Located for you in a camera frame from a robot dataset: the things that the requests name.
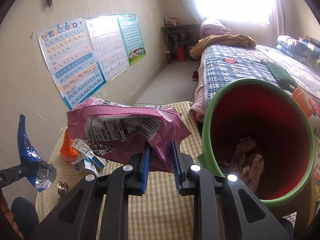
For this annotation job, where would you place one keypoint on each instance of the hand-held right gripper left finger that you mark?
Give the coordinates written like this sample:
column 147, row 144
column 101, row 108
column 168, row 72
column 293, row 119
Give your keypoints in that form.
column 146, row 170

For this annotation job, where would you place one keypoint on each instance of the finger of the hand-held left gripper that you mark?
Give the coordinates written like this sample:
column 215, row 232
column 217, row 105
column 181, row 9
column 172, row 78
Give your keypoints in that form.
column 12, row 175

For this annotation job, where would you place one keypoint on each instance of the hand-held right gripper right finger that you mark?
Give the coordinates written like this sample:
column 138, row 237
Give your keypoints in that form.
column 176, row 170

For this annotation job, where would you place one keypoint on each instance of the blue snack bag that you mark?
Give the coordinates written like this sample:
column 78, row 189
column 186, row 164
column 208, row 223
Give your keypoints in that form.
column 30, row 160

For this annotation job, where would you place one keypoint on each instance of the pink snack bag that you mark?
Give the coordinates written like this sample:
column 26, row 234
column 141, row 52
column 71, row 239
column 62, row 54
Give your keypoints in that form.
column 112, row 115

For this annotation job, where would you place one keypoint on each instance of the floral wrapper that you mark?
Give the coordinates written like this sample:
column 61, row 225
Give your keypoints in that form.
column 243, row 150

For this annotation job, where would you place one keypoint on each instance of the red bin with green rim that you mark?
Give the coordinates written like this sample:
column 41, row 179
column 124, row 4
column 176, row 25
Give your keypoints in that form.
column 250, row 110

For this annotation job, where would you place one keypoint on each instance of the person's dark trouser leg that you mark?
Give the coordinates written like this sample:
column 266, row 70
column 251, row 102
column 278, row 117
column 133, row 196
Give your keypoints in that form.
column 23, row 217

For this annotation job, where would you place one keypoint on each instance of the yellow checked tablecloth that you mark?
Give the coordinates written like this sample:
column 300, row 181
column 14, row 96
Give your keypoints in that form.
column 160, row 217

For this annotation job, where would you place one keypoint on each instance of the brown chocolate wrapper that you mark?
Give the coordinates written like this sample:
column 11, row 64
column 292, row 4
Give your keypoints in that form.
column 63, row 188

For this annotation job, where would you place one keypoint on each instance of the blue white milk carton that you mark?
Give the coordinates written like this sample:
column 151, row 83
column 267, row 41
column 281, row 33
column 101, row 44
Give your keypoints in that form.
column 92, row 160

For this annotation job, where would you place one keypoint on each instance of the orange snack bag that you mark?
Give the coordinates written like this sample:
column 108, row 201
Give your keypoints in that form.
column 67, row 150

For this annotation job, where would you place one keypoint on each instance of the red slipper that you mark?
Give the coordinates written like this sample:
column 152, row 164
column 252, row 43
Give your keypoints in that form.
column 195, row 76

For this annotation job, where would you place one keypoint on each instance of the pink bed with blankets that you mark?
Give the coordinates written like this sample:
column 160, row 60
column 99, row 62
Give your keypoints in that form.
column 225, row 67

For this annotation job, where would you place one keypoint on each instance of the red box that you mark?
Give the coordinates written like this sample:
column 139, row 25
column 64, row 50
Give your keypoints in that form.
column 180, row 53

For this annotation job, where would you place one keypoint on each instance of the brown blanket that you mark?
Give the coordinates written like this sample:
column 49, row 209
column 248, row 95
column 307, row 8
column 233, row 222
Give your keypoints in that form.
column 220, row 43

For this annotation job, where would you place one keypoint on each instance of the green cloth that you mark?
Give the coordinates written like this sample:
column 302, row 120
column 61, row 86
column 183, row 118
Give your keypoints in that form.
column 280, row 73

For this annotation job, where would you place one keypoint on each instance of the pink folded quilt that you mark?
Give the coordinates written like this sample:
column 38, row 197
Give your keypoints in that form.
column 212, row 28

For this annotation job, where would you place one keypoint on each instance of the small pink white box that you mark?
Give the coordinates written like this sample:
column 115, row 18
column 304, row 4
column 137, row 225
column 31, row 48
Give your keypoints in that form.
column 175, row 21

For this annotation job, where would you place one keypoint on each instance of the folded blue patterned quilt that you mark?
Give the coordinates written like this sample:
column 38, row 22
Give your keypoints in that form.
column 292, row 46

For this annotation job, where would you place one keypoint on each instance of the window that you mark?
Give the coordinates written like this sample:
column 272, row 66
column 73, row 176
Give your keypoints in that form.
column 232, row 0

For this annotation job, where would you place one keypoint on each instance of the curtain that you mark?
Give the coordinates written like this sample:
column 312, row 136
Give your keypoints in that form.
column 278, row 10

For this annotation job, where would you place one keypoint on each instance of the white wall socket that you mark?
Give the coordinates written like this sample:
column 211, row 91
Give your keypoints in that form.
column 101, row 94

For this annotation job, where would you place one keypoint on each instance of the blue letter wall poster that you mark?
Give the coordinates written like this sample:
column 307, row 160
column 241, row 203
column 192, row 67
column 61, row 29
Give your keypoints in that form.
column 72, row 67

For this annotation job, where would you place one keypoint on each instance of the white chart wall poster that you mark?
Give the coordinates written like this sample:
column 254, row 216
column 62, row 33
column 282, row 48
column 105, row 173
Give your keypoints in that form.
column 107, row 50

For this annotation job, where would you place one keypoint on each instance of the green chart wall poster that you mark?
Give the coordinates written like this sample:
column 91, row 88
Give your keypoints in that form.
column 131, row 37

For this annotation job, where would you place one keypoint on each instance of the wall hook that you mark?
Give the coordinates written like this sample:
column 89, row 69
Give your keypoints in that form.
column 31, row 35

